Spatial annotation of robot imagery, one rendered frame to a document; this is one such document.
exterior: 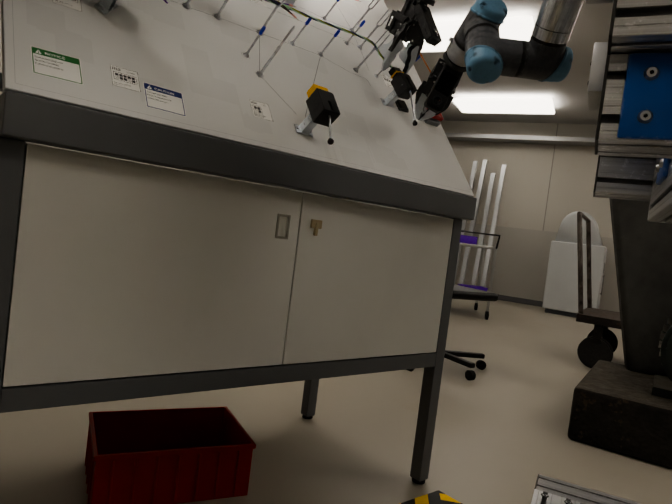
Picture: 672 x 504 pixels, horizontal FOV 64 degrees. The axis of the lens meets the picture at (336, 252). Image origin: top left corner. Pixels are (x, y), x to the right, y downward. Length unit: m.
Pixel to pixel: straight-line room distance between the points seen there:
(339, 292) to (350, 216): 0.19
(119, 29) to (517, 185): 7.65
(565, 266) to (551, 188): 1.41
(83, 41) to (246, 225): 0.44
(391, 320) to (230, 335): 0.48
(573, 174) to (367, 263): 7.20
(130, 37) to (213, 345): 0.62
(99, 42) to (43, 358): 0.56
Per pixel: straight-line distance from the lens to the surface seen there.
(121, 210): 1.03
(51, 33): 1.09
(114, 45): 1.12
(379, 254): 1.38
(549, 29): 1.24
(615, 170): 1.08
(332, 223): 1.27
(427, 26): 1.52
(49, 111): 0.96
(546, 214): 8.39
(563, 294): 7.54
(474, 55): 1.21
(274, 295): 1.20
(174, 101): 1.08
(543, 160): 8.50
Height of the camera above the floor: 0.72
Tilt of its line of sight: 2 degrees down
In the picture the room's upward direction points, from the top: 7 degrees clockwise
